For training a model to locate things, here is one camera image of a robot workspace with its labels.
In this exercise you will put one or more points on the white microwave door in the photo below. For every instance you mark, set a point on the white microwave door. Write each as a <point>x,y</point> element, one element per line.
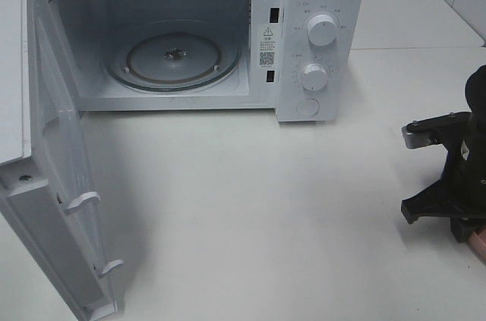
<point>47,191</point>

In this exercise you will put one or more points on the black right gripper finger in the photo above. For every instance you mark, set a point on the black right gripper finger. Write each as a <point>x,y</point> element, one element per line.
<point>433,201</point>
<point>462,228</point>

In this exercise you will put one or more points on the glass microwave turntable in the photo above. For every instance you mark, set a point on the glass microwave turntable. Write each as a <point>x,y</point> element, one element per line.
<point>174,55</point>

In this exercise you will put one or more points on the white microwave knob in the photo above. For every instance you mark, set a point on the white microwave knob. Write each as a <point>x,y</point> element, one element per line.
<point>322,29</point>
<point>314,77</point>

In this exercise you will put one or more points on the white lower microwave knob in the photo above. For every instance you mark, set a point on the white lower microwave knob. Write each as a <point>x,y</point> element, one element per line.
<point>314,77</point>

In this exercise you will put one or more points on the round white door button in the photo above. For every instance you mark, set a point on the round white door button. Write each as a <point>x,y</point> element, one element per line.
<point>308,107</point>

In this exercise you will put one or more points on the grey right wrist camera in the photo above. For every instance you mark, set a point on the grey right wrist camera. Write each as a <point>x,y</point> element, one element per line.
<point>447,130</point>

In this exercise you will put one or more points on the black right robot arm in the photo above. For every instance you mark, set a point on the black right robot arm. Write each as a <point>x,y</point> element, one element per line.
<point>475,98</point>

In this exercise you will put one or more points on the white upper microwave knob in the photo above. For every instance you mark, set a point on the white upper microwave knob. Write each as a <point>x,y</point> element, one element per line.
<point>322,29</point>

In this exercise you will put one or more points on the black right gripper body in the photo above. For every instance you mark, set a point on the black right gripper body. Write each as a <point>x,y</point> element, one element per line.
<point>467,181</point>

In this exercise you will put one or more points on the white microwave oven body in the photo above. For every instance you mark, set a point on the white microwave oven body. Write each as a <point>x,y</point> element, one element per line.
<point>268,75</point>

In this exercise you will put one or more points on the pink round plate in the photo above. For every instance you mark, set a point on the pink round plate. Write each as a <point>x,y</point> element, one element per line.
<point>477,241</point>

